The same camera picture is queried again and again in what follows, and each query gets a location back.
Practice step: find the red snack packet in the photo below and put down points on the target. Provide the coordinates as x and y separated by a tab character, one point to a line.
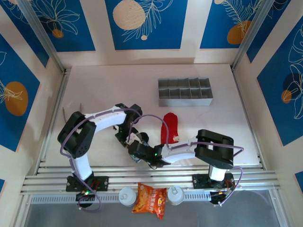
172	123

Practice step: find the aluminium right side rail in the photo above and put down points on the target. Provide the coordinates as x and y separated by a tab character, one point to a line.
247	118

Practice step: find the black left controller board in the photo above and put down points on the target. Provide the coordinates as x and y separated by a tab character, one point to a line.
84	194

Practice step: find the aluminium rail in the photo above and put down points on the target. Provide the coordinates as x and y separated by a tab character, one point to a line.
60	94
247	118

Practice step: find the grey compartment organizer box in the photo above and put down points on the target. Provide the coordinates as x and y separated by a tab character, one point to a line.
189	94

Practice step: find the white pull-tab can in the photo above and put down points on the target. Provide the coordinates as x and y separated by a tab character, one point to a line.
175	195

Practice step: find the black controller board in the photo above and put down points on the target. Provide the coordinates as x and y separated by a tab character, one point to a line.
84	194
217	196

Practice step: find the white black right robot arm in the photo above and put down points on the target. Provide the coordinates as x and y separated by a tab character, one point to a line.
180	152

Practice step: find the orange snack bag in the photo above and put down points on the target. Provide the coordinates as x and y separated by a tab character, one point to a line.
149	201

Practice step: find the aluminium corner post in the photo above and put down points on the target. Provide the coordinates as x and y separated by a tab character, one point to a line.
253	33
42	33

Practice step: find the aluminium left side rail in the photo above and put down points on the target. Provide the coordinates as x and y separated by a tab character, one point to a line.
60	94

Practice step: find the aluminium front rail beam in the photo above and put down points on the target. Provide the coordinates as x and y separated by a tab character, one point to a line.
151	176

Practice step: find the black right controller board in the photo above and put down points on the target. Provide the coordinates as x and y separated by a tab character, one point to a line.
217	196

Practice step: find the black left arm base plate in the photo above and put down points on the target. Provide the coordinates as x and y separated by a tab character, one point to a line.
101	183

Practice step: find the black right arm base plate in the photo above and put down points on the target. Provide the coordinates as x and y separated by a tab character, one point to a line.
198	180

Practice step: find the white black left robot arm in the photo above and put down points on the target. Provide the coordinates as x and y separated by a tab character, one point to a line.
106	118

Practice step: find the aluminium right corner post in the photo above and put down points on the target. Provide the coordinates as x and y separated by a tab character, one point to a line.
253	33

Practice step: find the grey metal panel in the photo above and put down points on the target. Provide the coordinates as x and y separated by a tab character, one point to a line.
213	217

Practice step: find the aluminium left corner post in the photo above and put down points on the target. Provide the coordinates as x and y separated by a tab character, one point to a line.
42	33

